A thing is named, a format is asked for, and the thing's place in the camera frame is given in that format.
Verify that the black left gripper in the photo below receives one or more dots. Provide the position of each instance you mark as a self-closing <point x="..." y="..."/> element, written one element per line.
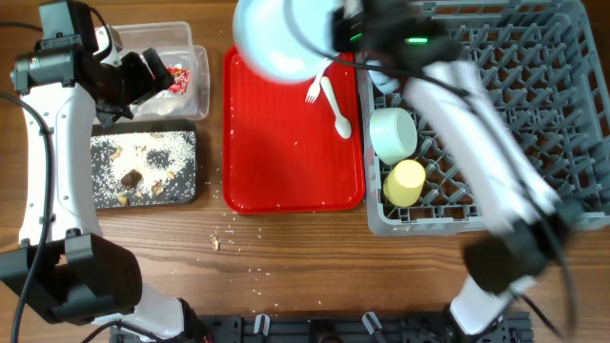
<point x="145" y="82"/>

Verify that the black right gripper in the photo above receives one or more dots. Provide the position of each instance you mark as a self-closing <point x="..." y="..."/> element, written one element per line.
<point x="338" y="28"/>

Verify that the red snack wrapper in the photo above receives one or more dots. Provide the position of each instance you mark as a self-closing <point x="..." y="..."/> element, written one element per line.
<point x="181" y="80"/>

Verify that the white napkin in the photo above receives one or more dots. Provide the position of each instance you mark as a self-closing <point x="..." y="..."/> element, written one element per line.
<point x="163" y="104"/>

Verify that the light blue bowl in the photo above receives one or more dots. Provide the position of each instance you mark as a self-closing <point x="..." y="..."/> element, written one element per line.
<point x="384" y="83"/>

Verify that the light blue plate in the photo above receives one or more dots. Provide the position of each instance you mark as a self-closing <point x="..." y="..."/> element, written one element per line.
<point x="263" y="38"/>

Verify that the pink plastic fork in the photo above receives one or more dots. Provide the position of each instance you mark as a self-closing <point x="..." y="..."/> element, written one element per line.
<point x="315" y="87"/>

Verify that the rice and food waste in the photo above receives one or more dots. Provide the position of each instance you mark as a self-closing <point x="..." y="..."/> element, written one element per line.
<point x="143" y="167"/>

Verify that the green bowl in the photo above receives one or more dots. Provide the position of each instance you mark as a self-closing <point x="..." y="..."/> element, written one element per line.
<point x="393" y="134"/>

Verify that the yellow cup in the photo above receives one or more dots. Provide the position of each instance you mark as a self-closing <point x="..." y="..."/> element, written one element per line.
<point x="403" y="185"/>

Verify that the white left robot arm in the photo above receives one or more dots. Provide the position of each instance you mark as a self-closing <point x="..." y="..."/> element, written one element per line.
<point x="63" y="268"/>

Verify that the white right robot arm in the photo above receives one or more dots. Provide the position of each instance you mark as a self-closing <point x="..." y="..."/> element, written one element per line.
<point x="529" y="225"/>

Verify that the black waste tray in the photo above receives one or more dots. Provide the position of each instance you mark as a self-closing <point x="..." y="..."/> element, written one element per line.
<point x="143" y="167"/>

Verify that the grey dishwasher rack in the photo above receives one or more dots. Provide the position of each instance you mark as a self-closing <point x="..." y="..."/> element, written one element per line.
<point x="540" y="65"/>

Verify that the clear plastic bin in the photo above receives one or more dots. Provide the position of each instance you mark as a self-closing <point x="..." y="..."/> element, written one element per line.
<point x="174" y="44"/>

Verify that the white plastic spoon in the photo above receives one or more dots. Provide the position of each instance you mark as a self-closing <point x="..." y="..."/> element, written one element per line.
<point x="342" y="124"/>

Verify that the red serving tray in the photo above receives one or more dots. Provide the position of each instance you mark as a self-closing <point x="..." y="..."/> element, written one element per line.
<point x="283" y="154"/>

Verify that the black mounting rail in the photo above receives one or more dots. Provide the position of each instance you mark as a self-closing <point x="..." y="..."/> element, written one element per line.
<point x="411" y="328"/>

